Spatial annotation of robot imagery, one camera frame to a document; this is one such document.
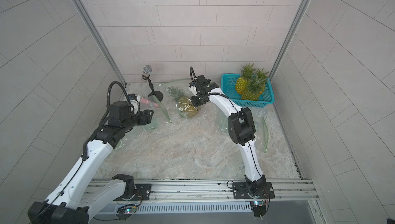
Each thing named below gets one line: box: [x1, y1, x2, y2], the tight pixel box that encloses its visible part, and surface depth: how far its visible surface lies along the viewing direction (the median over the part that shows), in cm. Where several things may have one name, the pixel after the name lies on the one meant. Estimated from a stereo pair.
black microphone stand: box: [141, 73, 164, 102], surface depth 104 cm
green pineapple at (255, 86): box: [241, 67, 269, 101], surface depth 93 cm
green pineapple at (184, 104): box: [167, 86, 199, 119], surface depth 93 cm
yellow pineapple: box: [235, 62, 257, 96], surface depth 100 cm
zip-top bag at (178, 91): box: [159, 79, 202, 119], surface depth 94 cm
